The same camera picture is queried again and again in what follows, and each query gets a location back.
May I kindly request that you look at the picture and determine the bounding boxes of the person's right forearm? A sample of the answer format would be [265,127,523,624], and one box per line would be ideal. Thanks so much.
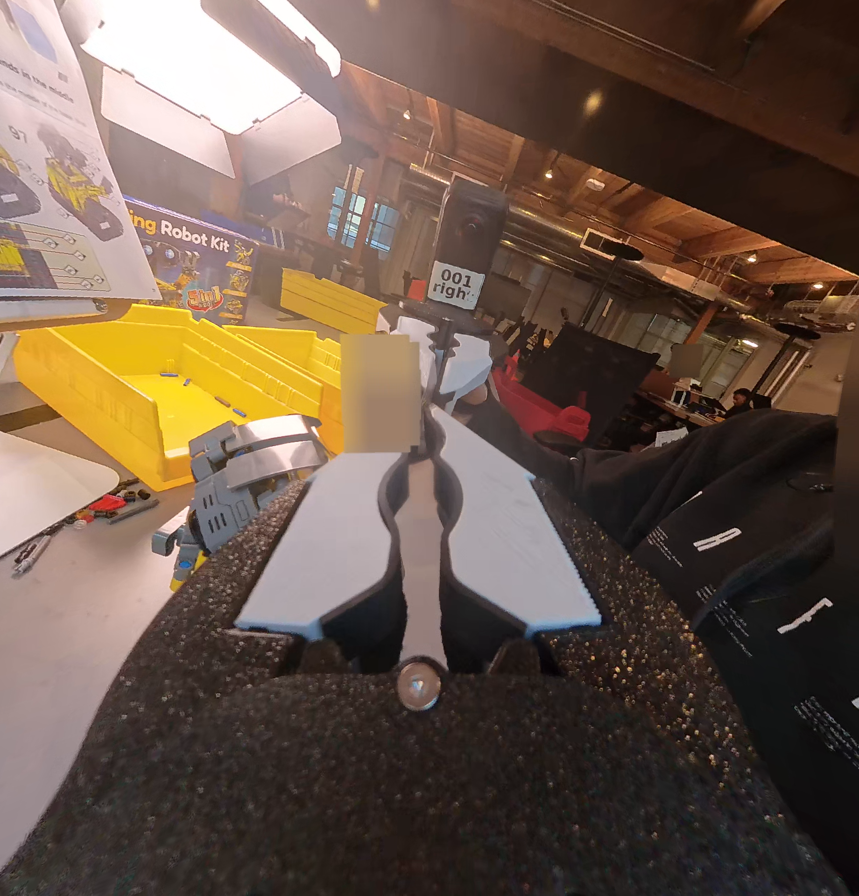
[468,399,840,550]

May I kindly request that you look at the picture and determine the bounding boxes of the blue printed cardboard box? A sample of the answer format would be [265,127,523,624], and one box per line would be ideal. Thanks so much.
[121,195,260,326]

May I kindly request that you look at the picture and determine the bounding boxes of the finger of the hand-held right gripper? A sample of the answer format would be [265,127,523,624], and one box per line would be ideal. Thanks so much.
[442,335,493,415]
[389,315,439,394]

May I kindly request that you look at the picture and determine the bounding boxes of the black background office chair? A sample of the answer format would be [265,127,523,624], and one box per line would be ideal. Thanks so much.
[535,322,663,452]

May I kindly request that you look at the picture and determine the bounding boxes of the sticker sheet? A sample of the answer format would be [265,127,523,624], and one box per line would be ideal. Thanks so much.
[0,0,94,141]

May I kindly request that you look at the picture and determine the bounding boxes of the red armchair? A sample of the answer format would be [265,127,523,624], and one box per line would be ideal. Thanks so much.
[491,353,593,443]

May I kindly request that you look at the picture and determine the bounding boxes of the grey robot model head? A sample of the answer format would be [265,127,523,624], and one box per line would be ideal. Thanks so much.
[188,413,330,554]

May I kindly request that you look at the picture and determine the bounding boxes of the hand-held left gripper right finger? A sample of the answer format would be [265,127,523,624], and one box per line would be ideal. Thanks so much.
[426,406,603,669]

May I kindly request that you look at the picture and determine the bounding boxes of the scattered small brick pieces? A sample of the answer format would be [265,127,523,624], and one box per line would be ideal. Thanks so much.
[0,478,162,578]

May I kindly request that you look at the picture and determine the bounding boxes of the person in black hoodie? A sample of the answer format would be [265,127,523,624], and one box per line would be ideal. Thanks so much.
[626,409,859,890]

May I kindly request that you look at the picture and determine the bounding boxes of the white studio light panel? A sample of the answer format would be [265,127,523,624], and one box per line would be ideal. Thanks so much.
[58,0,344,189]

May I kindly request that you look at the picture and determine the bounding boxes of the wooden background desk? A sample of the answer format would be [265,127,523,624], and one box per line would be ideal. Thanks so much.
[636,388,728,429]

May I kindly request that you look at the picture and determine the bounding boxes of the white book stand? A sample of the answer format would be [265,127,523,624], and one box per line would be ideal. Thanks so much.
[0,297,133,569]

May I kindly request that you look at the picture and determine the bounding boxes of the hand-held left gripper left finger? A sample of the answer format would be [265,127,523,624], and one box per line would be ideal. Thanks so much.
[235,451,408,667]

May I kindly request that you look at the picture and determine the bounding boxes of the grid pane window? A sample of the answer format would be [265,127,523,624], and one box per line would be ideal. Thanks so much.
[328,185,402,254]

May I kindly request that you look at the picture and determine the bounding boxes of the robot model instruction booklet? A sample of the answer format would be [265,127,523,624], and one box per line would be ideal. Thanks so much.
[0,105,159,303]

